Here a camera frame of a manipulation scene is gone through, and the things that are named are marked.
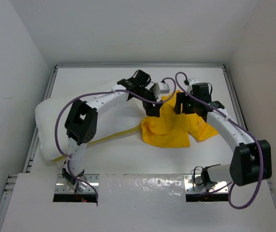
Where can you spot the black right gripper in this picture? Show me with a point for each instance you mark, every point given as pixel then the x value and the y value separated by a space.
pixel 181 97

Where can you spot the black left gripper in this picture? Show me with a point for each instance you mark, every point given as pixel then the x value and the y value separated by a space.
pixel 152 110

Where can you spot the yellow pillowcase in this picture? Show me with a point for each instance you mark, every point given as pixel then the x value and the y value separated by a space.
pixel 171 130

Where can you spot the white pillow yellow border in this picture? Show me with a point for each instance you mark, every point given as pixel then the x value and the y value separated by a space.
pixel 51 114

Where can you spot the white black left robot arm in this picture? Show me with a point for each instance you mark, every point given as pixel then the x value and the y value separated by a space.
pixel 81 122

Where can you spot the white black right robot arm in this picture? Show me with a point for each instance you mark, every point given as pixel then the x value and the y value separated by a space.
pixel 249 159

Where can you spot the white front cover board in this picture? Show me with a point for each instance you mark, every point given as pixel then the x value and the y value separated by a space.
pixel 131 203

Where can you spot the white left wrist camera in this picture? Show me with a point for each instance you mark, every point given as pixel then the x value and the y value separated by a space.
pixel 161 88

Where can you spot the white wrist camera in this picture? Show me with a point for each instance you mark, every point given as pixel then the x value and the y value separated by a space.
pixel 161 88
pixel 191 83

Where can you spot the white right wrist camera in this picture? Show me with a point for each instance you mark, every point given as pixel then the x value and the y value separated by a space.
pixel 191 83

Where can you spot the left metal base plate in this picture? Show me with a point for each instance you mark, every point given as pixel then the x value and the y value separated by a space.
pixel 64 187

